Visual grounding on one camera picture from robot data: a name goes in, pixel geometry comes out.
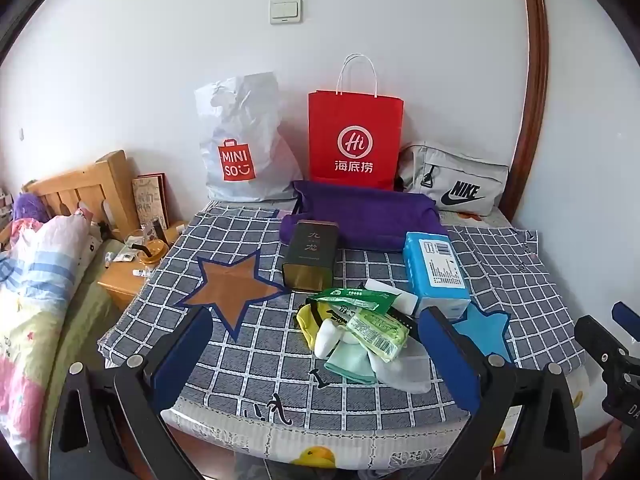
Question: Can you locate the floral pastel quilt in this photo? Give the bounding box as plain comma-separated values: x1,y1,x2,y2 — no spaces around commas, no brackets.
0,212,108,461

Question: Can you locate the white cartoon print sheet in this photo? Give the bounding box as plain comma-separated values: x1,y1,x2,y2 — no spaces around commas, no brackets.
165,207,586,471

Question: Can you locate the light green wipes packet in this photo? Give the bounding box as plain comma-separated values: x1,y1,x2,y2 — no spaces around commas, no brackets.
345,308,410,362

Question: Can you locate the blue tissue pack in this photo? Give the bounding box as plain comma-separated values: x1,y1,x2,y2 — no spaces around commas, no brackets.
403,231,472,318

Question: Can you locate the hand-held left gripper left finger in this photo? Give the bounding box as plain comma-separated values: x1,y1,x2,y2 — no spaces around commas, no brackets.
48,305,216,480

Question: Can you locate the grey checked blanket with stars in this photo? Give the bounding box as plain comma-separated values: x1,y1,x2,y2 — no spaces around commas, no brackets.
97,200,591,433

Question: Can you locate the wooden nightstand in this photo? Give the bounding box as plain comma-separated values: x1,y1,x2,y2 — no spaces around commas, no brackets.
97,220,188,311

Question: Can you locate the wooden headboard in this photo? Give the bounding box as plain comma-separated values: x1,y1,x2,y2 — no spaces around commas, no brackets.
22,150,141,241

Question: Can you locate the green bed sheet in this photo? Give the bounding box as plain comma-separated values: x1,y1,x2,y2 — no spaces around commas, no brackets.
40,240,126,461

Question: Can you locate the white wall light switch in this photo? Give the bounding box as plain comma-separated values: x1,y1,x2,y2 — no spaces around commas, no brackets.
269,0,304,25

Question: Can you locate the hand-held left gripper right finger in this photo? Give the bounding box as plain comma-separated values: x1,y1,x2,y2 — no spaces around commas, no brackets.
417,306,583,480

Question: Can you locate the grey waist bag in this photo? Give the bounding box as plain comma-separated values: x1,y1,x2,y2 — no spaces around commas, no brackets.
397,141,510,217

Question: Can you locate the dark green wipes packet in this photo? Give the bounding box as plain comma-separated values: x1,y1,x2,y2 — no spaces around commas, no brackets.
315,287,396,313

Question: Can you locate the purple towel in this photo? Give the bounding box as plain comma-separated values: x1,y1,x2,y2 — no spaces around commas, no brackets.
278,180,449,253

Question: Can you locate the mint green cloth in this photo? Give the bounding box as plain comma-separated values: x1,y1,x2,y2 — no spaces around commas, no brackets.
324,342,376,378

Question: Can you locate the red paper bag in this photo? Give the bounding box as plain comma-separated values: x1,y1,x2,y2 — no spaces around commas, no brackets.
307,53,404,192

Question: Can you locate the white sponge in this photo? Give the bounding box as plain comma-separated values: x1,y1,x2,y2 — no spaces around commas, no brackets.
362,278,420,317

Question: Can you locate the orange cup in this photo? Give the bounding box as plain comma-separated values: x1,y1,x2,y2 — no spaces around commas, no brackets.
137,240,166,266

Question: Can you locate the dark green tea box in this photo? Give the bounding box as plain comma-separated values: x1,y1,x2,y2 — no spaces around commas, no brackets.
281,220,341,292

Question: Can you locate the brown wooden door frame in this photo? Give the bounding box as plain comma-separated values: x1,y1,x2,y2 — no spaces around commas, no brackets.
500,0,550,221

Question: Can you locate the purple plush toy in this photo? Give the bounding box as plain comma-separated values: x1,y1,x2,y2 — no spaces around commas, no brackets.
12,194,48,222

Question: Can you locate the white plastic shopping bag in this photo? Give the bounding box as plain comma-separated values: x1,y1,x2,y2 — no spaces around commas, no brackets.
194,71,303,203

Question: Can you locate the brown hardcover book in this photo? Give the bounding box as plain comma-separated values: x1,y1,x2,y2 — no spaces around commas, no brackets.
131,174,171,246

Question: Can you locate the white glove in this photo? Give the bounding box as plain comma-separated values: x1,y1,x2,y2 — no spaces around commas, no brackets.
314,317,432,395

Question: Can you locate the yellow pouch with black straps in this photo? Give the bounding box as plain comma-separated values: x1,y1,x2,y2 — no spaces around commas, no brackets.
296,300,332,352

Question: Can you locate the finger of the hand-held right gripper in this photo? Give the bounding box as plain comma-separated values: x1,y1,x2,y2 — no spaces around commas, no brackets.
612,301,640,335
573,314,632,376

